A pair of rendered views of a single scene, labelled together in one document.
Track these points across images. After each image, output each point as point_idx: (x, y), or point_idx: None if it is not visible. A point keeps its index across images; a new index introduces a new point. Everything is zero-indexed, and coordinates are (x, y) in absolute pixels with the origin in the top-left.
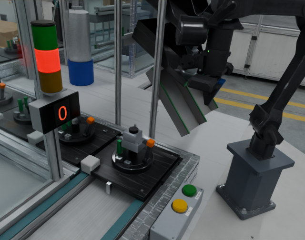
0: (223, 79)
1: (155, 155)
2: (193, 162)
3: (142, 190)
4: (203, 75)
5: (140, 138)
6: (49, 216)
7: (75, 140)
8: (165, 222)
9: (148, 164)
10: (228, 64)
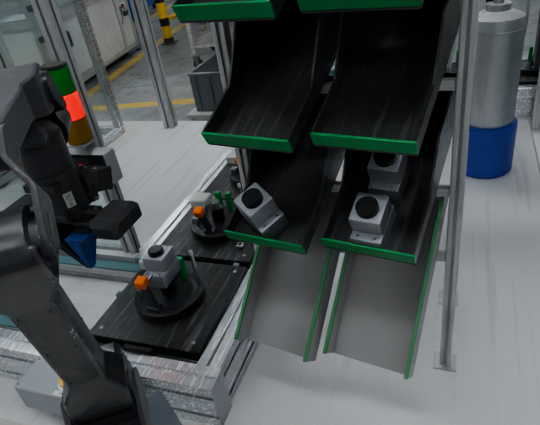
0: (84, 238)
1: (189, 320)
2: (187, 381)
3: (101, 326)
4: (28, 202)
5: (160, 271)
6: (93, 276)
7: (193, 228)
8: (45, 368)
9: (147, 314)
10: (99, 217)
